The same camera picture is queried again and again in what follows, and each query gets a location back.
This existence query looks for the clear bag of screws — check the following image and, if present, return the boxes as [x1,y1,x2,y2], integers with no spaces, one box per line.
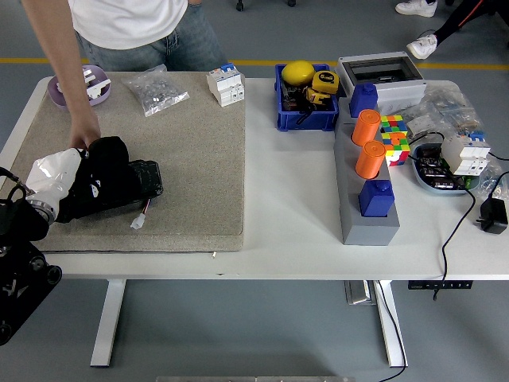
[121,63,190,118]

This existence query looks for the grey peg holder block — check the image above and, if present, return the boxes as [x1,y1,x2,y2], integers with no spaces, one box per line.
[332,118,401,247]

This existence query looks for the person's hand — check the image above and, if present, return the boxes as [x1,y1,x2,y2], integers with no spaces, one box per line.
[68,115,102,152]

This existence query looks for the black plastic-wrapped panel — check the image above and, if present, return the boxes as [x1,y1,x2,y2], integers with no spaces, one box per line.
[119,159,165,210]

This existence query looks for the clear bags of small parts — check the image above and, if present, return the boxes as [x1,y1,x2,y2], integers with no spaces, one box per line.
[407,84,478,137]

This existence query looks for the orange cylinder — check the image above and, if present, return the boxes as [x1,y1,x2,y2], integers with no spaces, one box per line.
[354,140,387,180]
[351,109,383,147]

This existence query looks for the yellow round dome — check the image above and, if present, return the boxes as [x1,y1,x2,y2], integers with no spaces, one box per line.
[281,60,316,87]

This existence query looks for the grey-brown table mat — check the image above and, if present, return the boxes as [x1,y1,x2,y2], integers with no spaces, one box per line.
[6,70,247,253]

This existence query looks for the person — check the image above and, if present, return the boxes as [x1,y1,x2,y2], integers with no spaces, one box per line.
[67,0,230,73]
[394,0,509,61]

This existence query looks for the blue plastic bin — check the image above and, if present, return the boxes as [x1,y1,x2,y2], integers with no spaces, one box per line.
[273,62,340,133]

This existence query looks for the black power adapter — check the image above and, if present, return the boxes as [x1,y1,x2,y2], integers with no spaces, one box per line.
[474,197,509,236]

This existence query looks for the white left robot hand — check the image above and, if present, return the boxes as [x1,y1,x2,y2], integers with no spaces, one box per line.
[25,147,91,224]

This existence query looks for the light blue bowl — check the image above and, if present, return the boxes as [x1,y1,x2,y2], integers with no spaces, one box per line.
[409,142,481,197]

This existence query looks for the white circuit breaker blue lever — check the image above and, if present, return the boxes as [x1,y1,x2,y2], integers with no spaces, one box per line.
[439,131,492,177]
[206,62,246,108]

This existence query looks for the black cable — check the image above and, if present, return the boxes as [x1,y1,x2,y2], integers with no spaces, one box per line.
[372,280,407,382]
[406,131,477,302]

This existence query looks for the grey metal bracket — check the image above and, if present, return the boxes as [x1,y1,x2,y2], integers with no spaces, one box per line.
[343,280,378,306]

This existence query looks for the black electronic components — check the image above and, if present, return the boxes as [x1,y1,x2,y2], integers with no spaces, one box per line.
[414,146,468,190]

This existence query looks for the blue square peg block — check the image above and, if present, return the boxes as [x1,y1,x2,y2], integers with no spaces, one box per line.
[357,179,396,219]
[348,82,379,119]

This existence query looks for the black desk control panel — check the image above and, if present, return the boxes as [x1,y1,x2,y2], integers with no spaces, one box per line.
[407,280,474,290]

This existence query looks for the clear plastic bag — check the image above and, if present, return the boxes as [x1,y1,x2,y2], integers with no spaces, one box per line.
[474,153,509,201]

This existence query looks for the purple oval bowl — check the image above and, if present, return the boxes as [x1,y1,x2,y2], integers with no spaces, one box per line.
[47,64,113,110]

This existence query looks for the white connector with red wires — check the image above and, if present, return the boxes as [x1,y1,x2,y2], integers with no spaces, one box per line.
[130,197,153,231]

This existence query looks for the grey electrical enclosure box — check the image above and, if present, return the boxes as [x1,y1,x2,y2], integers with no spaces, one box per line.
[336,53,428,113]

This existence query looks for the multicolour puzzle cube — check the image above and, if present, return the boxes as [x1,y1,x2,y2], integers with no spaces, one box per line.
[379,115,412,168]

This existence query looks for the white table leg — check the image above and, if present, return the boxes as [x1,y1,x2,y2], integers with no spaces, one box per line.
[89,278,128,368]
[372,280,409,368]

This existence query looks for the small yellow black tool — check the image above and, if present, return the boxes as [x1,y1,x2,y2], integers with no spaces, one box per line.
[303,88,328,107]

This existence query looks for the yellow black tape measure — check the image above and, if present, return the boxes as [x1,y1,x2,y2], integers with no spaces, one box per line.
[311,70,341,96]

